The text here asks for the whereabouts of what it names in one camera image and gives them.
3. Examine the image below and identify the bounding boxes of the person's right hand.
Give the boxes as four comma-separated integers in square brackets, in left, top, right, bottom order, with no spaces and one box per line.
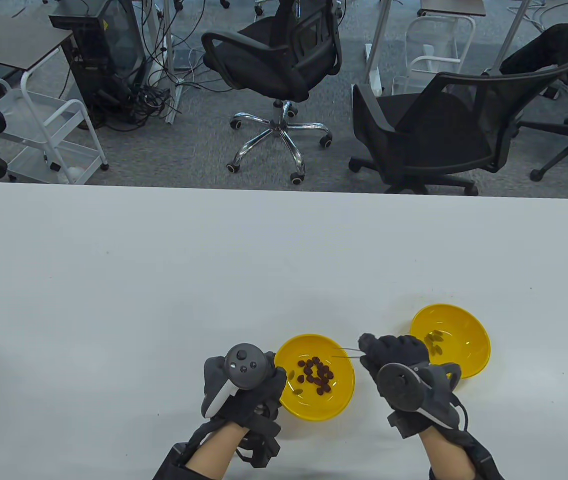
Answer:
[358,334,465,441]

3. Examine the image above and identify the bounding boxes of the person's left hand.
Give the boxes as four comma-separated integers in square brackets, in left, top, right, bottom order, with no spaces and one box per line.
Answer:
[203,351,288,468]

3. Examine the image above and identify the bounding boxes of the yellow plastic bowl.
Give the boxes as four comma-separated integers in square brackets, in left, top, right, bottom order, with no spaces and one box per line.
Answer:
[409,303,491,379]
[274,334,356,422]

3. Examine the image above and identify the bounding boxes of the pile of dark red raisins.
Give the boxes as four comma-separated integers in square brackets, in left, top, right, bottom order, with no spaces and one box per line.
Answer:
[297,356,335,396]

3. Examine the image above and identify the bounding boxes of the person's left forearm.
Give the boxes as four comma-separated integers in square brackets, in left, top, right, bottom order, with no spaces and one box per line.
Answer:
[186,422,249,480]

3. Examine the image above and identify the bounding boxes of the person's right forearm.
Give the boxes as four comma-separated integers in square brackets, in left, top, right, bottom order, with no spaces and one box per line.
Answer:
[419,430,477,480]

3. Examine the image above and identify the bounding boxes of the black mesh office chair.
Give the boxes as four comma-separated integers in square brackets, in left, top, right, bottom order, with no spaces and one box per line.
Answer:
[348,59,568,196]

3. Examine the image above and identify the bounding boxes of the white desk leg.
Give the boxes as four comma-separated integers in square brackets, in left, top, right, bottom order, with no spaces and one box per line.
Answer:
[156,0,178,91]
[364,0,393,97]

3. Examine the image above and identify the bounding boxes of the white power strip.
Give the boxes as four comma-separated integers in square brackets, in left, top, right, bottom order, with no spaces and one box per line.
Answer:
[165,80,184,124]

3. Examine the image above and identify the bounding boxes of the black office chair chrome base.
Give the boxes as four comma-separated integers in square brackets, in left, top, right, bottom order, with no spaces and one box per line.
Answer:
[201,0,342,186]

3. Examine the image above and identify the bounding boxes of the white metal pole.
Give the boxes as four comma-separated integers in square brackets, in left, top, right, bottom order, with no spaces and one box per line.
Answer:
[498,0,532,71]

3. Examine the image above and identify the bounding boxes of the small dark top table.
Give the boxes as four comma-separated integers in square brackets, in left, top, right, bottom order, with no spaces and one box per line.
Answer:
[0,14,75,72]
[418,0,487,17]

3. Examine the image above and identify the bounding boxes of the black computer tower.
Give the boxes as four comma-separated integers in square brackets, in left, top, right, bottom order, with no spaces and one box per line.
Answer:
[49,0,147,128]

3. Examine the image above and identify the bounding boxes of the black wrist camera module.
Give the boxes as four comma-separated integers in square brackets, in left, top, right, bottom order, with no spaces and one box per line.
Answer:
[154,442,192,480]

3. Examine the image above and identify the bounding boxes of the tangle of black cables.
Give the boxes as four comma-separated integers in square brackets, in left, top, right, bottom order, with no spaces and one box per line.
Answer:
[91,0,204,132]

